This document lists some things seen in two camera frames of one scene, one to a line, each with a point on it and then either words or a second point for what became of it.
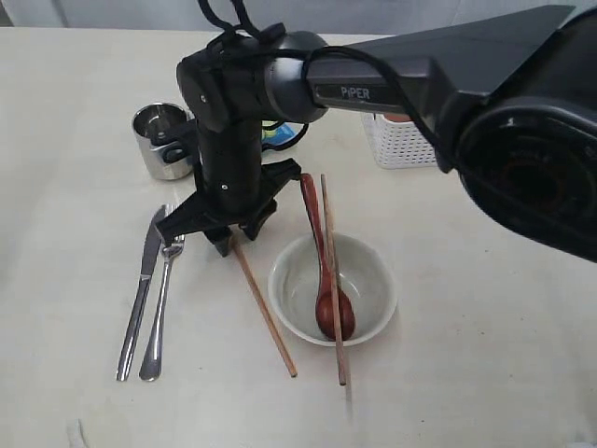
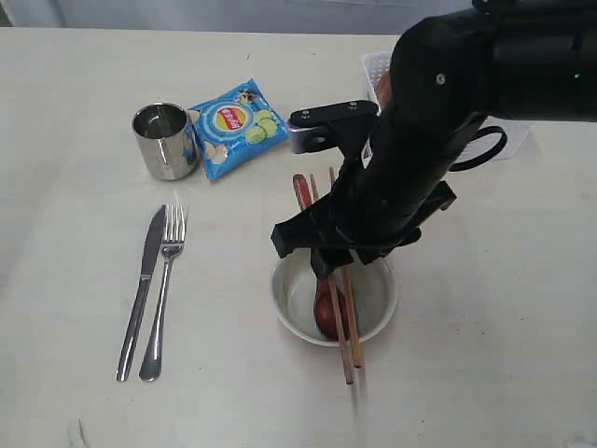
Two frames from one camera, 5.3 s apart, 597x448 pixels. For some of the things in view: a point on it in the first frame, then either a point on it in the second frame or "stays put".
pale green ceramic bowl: [365, 273] stays put
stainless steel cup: [166, 136] stays put
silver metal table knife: [137, 306] stays put
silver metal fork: [151, 364] stays put
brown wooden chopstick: [242, 256] -> [349, 297]
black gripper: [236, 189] -> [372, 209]
